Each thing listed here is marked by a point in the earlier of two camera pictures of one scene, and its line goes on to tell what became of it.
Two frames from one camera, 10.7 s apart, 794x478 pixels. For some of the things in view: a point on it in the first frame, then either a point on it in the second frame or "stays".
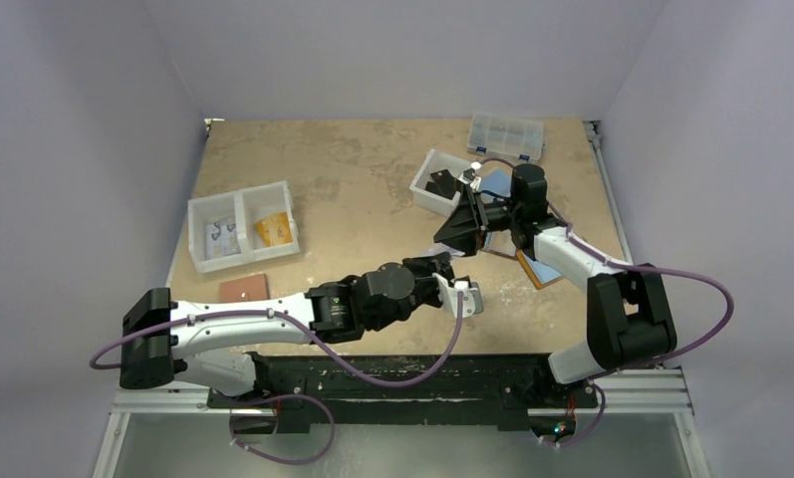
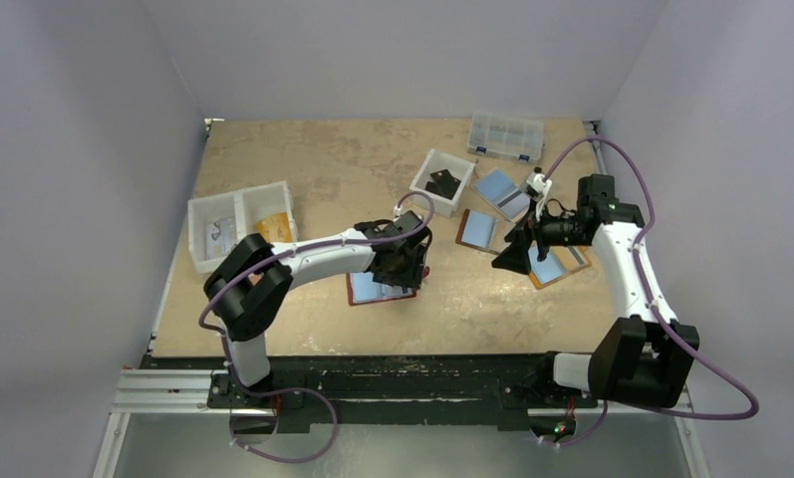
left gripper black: [426, 266] → [410, 277]
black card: [443, 184] stays
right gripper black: [474, 213] → [536, 239]
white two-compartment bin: [242, 225] stays
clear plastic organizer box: [506, 136] stays
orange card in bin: [275, 229] stays
